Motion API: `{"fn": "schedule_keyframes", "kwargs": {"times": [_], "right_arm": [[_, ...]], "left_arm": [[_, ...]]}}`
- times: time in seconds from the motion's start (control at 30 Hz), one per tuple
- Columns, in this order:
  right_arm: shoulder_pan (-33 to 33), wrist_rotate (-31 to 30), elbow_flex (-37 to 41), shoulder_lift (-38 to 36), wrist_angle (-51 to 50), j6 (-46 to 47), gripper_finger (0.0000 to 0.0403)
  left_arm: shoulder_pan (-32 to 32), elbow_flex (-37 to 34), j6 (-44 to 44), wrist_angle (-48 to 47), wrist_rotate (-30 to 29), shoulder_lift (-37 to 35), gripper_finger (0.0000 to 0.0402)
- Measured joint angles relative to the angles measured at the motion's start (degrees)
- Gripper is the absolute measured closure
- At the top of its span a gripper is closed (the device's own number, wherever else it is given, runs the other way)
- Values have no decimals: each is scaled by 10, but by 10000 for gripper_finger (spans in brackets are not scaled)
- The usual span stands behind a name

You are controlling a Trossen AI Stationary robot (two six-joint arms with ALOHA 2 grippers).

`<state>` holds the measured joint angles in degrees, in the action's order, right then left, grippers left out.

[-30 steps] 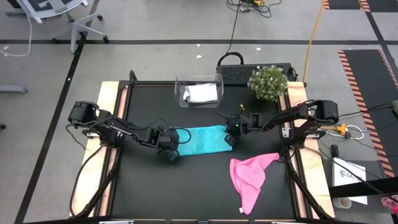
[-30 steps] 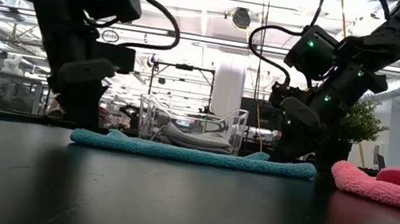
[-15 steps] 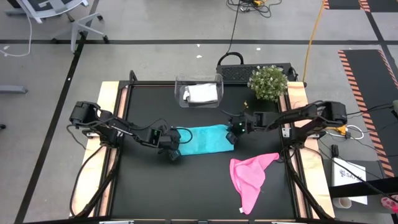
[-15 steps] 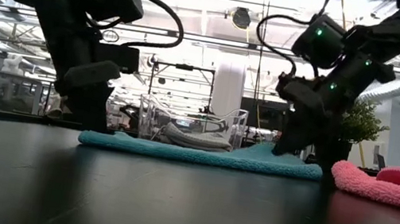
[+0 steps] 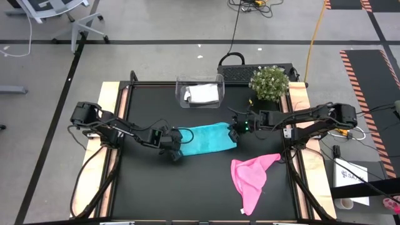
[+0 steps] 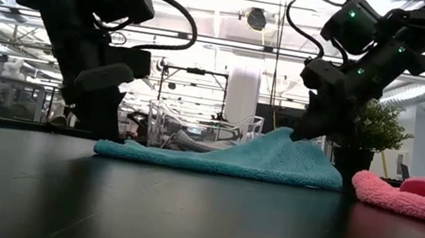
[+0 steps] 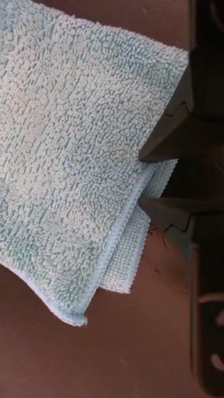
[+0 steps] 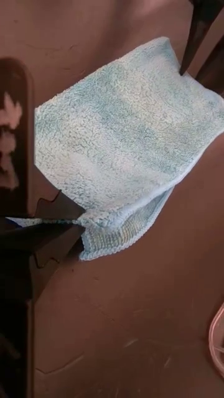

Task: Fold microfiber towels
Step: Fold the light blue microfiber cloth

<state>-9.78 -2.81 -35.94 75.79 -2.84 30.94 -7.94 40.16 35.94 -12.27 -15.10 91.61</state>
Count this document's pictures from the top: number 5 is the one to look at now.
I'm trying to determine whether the pink microfiber towel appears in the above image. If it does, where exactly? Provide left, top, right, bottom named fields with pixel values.
left=230, top=152, right=282, bottom=216

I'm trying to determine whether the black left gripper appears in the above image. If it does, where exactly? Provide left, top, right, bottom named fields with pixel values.
left=161, top=126, right=184, bottom=162

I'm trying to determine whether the black mat orange striped edge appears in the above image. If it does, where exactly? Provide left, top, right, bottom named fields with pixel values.
left=339, top=49, right=400, bottom=179
left=324, top=0, right=400, bottom=13

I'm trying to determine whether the white printed booklet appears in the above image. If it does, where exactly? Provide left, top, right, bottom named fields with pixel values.
left=333, top=157, right=370, bottom=206

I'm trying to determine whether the pink patterned object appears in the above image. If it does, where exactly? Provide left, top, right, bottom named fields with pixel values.
left=382, top=195, right=400, bottom=215

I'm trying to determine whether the tangled black cable bundle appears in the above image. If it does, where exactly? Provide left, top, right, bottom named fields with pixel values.
left=227, top=0, right=284, bottom=19

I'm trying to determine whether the orange extension cable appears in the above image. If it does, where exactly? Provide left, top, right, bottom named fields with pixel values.
left=304, top=0, right=328, bottom=83

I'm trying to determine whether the white looped cable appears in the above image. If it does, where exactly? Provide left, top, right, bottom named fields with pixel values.
left=347, top=126, right=366, bottom=141

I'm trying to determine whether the small green potted plant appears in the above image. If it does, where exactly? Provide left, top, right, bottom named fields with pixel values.
left=248, top=64, right=290, bottom=103

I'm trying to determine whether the grey office chair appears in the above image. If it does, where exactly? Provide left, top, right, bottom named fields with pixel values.
left=5, top=0, right=110, bottom=53

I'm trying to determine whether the wooden table side board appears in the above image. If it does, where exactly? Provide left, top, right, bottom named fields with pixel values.
left=71, top=81, right=121, bottom=219
left=287, top=81, right=338, bottom=219

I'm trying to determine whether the black perforated computer case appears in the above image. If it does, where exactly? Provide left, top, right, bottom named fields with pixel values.
left=217, top=63, right=296, bottom=84

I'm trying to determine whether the grey metal bar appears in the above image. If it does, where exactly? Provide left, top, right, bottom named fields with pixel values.
left=0, top=86, right=28, bottom=94

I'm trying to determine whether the beige tape roll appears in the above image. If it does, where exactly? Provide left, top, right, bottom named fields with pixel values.
left=334, top=197, right=354, bottom=210

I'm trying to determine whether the black table frame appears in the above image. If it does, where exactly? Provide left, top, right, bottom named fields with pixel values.
left=70, top=70, right=337, bottom=225

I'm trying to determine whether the black power cable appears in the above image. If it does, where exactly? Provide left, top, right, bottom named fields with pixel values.
left=217, top=0, right=246, bottom=67

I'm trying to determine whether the black beam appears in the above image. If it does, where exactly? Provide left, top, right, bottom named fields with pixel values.
left=330, top=177, right=400, bottom=200

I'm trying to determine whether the teal microfiber towel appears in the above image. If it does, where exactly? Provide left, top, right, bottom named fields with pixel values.
left=177, top=122, right=238, bottom=157

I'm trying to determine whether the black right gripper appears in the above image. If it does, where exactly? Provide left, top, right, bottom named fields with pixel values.
left=229, top=111, right=261, bottom=144

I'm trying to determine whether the clear plastic bin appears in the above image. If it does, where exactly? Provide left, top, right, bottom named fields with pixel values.
left=175, top=74, right=226, bottom=109

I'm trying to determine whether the grey waffle microfiber towel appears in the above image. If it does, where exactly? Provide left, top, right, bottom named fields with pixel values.
left=183, top=82, right=221, bottom=104

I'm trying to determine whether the thin white floor cable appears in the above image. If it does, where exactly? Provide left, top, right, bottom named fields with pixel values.
left=0, top=12, right=33, bottom=58

